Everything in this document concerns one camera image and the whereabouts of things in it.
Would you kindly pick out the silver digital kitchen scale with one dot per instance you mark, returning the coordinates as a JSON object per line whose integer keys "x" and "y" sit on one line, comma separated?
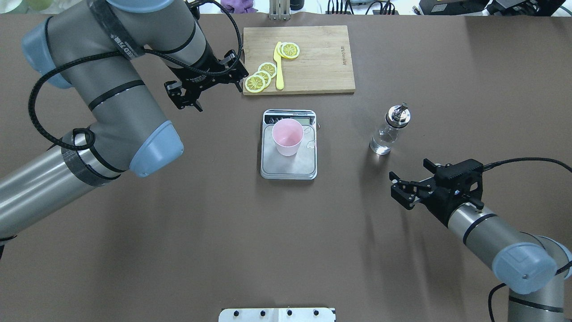
{"x": 300, "y": 166}

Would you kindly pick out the wooden cutting board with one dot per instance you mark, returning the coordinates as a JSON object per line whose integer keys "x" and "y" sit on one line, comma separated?
{"x": 324, "y": 64}

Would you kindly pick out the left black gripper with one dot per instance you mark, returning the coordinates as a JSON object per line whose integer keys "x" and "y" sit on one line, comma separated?
{"x": 195, "y": 77}

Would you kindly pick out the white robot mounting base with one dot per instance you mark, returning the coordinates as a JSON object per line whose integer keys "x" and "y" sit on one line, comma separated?
{"x": 286, "y": 314}

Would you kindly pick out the aluminium frame post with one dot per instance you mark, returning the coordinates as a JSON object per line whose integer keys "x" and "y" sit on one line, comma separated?
{"x": 279, "y": 10}

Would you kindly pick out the clear glass sauce bottle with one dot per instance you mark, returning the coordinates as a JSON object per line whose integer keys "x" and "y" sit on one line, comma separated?
{"x": 396, "y": 118}

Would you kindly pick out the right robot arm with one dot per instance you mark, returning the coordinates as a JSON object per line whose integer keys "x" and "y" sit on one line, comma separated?
{"x": 534, "y": 268}

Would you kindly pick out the front lemon slice of pair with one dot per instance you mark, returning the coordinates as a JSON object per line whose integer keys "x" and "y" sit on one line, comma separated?
{"x": 289, "y": 50}

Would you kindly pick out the upper lemon slice of three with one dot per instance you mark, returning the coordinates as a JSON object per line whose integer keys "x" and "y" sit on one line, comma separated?
{"x": 269, "y": 68}

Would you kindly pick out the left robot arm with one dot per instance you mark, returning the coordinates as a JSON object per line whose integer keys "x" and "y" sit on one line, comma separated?
{"x": 90, "y": 47}

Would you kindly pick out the lemon slice near handle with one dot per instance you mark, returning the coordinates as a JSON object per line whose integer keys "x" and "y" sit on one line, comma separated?
{"x": 255, "y": 83}

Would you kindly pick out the pink plastic cup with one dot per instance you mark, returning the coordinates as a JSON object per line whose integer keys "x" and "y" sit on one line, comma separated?
{"x": 287, "y": 135}

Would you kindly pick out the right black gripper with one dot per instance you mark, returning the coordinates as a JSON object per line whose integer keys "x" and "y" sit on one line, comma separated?
{"x": 439, "y": 202}

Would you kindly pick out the hidden lemon slice of pair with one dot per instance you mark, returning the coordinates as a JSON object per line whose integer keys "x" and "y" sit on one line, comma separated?
{"x": 278, "y": 48}

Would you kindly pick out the black power strip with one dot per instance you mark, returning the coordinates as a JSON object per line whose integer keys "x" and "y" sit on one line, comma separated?
{"x": 361, "y": 7}

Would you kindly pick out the yellow plastic knife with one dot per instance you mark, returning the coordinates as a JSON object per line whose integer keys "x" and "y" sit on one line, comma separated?
{"x": 279, "y": 81}

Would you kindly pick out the black thermos bottle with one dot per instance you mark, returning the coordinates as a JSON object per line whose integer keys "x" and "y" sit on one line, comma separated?
{"x": 296, "y": 4}

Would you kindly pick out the purple cloth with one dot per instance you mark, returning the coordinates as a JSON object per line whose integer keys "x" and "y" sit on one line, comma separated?
{"x": 238, "y": 6}

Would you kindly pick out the middle lemon slice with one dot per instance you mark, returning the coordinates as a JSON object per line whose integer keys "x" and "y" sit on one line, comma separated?
{"x": 265, "y": 76}

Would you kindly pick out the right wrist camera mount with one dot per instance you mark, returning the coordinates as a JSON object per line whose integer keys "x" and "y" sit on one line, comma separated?
{"x": 465, "y": 177}

